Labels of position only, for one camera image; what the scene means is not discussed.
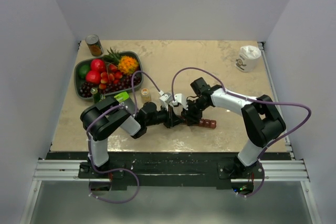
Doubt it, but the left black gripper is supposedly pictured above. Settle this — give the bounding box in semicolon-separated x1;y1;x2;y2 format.
146;104;184;129

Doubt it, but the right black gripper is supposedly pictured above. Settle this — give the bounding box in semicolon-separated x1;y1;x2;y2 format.
182;99;209;126

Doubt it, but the red weekly pill organizer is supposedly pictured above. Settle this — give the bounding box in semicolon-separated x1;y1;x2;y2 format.
197;118;217;129

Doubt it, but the small pill bottle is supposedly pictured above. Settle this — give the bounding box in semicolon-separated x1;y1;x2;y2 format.
141;88;152;103

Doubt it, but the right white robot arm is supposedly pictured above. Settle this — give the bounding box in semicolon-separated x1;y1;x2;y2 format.
181;78;286;178

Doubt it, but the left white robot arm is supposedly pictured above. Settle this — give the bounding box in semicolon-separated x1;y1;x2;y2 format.
80;97;185;178

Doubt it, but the razor package box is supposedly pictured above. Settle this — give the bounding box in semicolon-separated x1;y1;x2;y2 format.
114;92;135;113

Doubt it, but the dark grape bunch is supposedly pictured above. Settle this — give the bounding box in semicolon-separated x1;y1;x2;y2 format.
74;76;132;99

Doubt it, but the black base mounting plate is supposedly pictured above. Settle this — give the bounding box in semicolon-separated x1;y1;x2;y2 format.
38;152;296;191

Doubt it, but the orange spiky fruit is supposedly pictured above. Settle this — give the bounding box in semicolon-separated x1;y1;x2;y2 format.
118;56;139;75

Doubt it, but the strawberries pile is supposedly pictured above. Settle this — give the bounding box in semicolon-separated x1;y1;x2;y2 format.
99;63;123;90

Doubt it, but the green glass bottle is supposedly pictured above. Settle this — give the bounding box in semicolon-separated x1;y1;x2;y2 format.
90;88;105;104

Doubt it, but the white paper cup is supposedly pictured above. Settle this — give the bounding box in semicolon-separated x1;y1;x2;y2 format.
234;45;261;72

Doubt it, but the red apple lower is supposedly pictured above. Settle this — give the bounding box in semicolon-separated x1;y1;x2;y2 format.
85;70;101;84

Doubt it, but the red apple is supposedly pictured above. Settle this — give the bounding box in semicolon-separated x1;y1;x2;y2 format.
90;59;106;73
85;70;101;84

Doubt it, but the red apple upper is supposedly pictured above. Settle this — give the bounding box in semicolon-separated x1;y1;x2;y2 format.
90;59;106;73

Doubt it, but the green lime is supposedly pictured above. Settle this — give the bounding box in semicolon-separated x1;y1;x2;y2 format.
78;65;90;79

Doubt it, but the grey fruit tray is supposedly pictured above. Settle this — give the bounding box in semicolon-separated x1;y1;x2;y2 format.
74;51;142;100

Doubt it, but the tin can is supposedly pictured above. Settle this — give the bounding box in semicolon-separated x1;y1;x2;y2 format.
85;35;103;57

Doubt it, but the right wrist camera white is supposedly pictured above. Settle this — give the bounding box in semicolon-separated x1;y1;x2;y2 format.
172;93;188;110

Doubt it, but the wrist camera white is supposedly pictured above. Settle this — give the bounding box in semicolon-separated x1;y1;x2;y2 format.
159;91;173;111
172;93;188;110

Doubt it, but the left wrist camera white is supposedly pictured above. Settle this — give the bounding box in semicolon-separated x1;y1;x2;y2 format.
159;91;173;111

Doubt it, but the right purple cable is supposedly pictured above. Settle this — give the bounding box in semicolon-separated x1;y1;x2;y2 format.
171;67;312;198

